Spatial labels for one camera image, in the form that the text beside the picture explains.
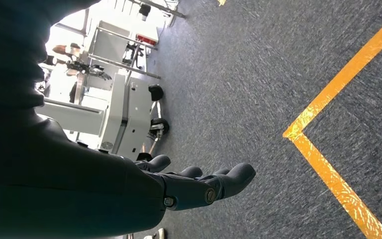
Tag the white metal frame workbench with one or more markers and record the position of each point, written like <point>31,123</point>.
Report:
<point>112,46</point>

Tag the person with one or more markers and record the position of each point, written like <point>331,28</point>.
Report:
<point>60,49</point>

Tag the white wheeled equipment cart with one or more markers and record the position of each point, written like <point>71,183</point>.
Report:
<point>138,109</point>

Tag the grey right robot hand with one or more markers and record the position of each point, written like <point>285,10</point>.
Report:
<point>62,191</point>

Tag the black cylindrical post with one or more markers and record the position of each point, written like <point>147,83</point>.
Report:
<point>145,10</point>

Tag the red box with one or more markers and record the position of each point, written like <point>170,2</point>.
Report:
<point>146,39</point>

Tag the metal frame rack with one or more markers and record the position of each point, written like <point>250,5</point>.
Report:
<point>164,8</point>

